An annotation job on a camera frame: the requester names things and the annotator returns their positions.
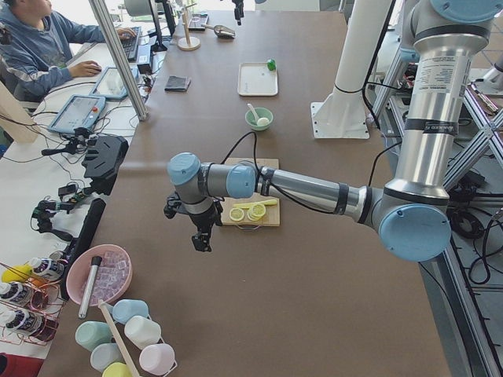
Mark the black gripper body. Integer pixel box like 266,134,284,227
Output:
184,202,223,234
232,0,244,12

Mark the white ceramic spoon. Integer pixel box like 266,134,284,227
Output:
247,103,260,126

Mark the white steamed bun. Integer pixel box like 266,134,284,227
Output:
256,117,270,127

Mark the pink bowl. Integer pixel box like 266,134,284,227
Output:
66,244,133,306

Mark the light green bowl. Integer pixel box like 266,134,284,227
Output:
244,107,274,131

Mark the metal scoop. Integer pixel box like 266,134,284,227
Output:
201,24,236,39

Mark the lower lemon slice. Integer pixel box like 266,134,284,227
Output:
229,207,244,222

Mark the lemon slice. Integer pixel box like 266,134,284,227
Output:
229,207,244,222
247,205,266,221

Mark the upper lemon slice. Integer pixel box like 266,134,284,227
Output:
247,205,266,221

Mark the wooden mug tree stand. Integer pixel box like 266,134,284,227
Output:
176,1,200,51

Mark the green lime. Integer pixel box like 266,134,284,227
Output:
266,59,276,71

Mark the yellow plastic knife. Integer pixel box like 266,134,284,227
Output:
233,199,278,209

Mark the wooden cutting board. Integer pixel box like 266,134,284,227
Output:
221,157,281,228

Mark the cream rabbit tray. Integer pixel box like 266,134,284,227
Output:
237,62,279,97

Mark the folded grey cloth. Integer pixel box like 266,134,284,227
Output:
164,75,192,92

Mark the black keyboard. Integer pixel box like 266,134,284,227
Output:
121,27,141,62

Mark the upper teach pendant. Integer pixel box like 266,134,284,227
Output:
90,67,127,101

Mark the teach pendant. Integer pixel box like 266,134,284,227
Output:
47,94,106,134
90,67,127,101

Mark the lower teach pendant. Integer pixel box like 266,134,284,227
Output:
47,94,106,134

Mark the seated person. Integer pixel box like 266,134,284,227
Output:
0,0,138,103

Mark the aluminium frame post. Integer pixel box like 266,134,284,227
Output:
89,0,149,121

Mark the white camera pillar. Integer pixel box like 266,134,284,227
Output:
310,0,395,139

